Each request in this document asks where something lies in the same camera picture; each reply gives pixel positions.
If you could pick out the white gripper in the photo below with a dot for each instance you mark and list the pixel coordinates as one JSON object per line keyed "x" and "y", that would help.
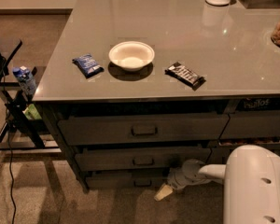
{"x": 176, "y": 182}

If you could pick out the grey drawer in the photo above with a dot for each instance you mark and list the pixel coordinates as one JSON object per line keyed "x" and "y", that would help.
{"x": 136, "y": 178}
{"x": 138, "y": 158}
{"x": 252, "y": 124}
{"x": 142, "y": 128}
{"x": 219, "y": 153}

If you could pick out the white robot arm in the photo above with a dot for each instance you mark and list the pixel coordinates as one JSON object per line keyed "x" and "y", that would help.
{"x": 251, "y": 180}

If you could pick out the black chocolate bar wrapper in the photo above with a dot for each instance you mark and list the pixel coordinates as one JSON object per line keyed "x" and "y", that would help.
{"x": 185, "y": 75}

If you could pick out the white round bowl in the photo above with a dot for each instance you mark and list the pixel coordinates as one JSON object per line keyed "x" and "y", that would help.
{"x": 131, "y": 55}

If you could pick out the blue snack packet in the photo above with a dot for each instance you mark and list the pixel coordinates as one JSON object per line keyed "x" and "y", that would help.
{"x": 87, "y": 65}

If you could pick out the black metal stand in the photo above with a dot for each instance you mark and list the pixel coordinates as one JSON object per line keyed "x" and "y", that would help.
{"x": 15, "y": 102}

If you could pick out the green packet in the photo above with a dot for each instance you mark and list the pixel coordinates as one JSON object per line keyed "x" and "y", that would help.
{"x": 31, "y": 112}

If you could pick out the blue capped plastic bottle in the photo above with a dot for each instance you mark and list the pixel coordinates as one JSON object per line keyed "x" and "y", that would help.
{"x": 25, "y": 79}

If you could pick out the dark cabinet frame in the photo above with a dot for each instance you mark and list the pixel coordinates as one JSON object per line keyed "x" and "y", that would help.
{"x": 54, "y": 112}

